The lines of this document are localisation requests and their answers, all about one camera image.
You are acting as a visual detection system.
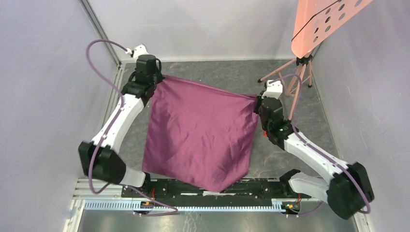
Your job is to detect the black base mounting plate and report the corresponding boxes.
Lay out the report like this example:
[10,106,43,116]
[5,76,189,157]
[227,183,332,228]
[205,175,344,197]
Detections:
[138,178,311,207]

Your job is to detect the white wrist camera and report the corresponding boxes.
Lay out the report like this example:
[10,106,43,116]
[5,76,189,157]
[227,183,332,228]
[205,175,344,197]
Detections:
[262,80,283,99]
[125,43,149,60]

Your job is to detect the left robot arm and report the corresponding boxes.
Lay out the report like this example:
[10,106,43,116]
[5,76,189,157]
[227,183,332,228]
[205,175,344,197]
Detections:
[78,54,164,197]

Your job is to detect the purple cloth napkin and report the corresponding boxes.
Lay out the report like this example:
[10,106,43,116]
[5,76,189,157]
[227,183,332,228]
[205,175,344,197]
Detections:
[142,76,259,192]

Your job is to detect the aluminium frame rail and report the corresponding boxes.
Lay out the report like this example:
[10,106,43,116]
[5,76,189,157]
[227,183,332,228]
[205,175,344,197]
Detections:
[80,0,126,180]

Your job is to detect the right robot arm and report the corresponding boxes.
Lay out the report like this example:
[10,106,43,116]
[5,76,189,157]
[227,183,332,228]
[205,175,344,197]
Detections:
[254,96,375,219]

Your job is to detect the pink music stand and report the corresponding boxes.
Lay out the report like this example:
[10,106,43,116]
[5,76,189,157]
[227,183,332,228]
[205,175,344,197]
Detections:
[258,0,372,117]

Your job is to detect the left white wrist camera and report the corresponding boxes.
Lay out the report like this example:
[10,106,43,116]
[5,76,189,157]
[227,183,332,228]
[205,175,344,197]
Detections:
[125,43,149,60]

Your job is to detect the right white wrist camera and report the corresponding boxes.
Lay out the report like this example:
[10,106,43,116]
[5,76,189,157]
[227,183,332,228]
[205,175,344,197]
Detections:
[262,80,283,99]

